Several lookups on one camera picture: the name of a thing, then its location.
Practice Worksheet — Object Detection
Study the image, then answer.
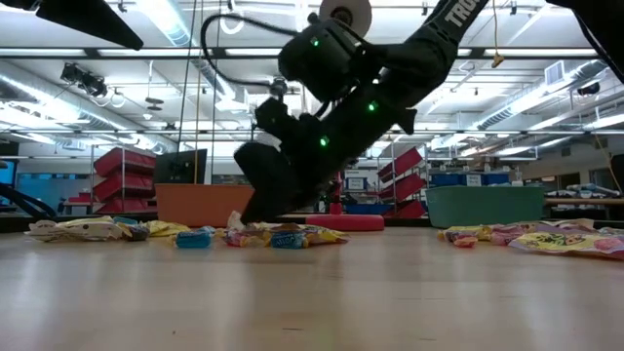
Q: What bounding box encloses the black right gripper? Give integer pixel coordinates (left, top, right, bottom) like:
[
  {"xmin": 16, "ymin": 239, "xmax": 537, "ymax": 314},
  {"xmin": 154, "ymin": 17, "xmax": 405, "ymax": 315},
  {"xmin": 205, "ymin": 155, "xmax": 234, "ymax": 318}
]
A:
[{"xmin": 232, "ymin": 121, "xmax": 363, "ymax": 225}]

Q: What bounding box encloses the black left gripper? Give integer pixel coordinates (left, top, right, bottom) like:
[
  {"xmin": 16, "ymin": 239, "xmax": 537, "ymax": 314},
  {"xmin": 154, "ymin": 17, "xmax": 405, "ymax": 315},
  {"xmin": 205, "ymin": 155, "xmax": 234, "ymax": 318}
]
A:
[{"xmin": 0, "ymin": 0, "xmax": 145, "ymax": 52}]

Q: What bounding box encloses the black ceiling spotlight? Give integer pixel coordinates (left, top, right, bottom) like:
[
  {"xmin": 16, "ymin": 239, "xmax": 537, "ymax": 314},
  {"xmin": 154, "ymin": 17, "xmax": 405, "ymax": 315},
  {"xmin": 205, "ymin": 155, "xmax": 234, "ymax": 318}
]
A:
[
  {"xmin": 58, "ymin": 61, "xmax": 108, "ymax": 98},
  {"xmin": 269, "ymin": 77, "xmax": 290, "ymax": 98}
]

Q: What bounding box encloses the orange plastic bin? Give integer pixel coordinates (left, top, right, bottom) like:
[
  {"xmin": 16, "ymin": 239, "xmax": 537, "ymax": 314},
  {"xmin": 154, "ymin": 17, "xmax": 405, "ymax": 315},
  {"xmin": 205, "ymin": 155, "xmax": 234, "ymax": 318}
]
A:
[{"xmin": 154, "ymin": 183, "xmax": 255, "ymax": 228}]

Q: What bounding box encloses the red desk lamp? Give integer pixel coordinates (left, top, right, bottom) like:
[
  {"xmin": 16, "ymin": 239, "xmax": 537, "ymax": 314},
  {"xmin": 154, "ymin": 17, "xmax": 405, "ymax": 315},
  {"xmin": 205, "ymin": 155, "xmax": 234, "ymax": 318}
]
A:
[{"xmin": 305, "ymin": 0, "xmax": 386, "ymax": 233}]

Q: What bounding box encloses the black monitor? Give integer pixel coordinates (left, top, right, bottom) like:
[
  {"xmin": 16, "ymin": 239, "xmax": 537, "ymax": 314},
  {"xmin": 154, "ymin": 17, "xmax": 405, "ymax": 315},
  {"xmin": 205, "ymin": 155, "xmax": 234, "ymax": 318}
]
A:
[{"xmin": 153, "ymin": 148, "xmax": 210, "ymax": 185}]

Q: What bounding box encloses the blue storage bin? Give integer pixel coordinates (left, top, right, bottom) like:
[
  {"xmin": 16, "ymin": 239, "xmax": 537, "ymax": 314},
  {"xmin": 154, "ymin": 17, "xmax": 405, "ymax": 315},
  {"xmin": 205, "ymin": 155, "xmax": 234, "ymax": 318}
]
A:
[{"xmin": 344, "ymin": 203, "xmax": 394, "ymax": 216}]

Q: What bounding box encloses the black overhead beam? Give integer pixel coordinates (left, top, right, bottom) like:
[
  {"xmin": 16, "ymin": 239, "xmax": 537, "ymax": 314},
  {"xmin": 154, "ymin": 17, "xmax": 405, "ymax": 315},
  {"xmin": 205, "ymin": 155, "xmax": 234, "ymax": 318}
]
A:
[{"xmin": 0, "ymin": 46, "xmax": 624, "ymax": 60}]

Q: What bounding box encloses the red bin rack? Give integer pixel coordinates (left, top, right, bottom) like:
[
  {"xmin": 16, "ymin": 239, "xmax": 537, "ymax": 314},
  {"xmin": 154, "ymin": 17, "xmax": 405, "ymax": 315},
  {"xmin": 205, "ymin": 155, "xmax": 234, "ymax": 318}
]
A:
[
  {"xmin": 92, "ymin": 145, "xmax": 158, "ymax": 215},
  {"xmin": 375, "ymin": 145, "xmax": 429, "ymax": 219}
]

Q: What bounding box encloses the blue partition panel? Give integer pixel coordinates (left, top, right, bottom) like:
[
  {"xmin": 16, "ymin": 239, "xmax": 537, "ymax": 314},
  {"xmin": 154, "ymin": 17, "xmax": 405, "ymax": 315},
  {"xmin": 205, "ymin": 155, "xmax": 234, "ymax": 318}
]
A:
[{"xmin": 14, "ymin": 171, "xmax": 94, "ymax": 215}]

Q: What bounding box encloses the light teal plastic bin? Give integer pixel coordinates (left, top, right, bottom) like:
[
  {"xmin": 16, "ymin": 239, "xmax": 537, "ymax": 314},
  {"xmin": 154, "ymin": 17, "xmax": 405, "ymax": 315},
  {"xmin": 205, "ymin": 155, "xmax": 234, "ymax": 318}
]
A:
[{"xmin": 424, "ymin": 185, "xmax": 546, "ymax": 229}]

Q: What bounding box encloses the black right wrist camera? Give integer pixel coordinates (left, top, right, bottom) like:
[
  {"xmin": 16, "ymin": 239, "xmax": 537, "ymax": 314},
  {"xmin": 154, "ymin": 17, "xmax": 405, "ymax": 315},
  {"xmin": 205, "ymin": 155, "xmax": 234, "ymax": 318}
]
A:
[{"xmin": 253, "ymin": 96, "xmax": 308, "ymax": 147}]

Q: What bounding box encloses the yellow hanging cord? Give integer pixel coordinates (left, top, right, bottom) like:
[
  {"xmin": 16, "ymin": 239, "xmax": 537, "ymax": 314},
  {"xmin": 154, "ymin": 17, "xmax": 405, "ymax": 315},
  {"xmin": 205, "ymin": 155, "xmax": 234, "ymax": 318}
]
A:
[{"xmin": 489, "ymin": 0, "xmax": 506, "ymax": 69}]

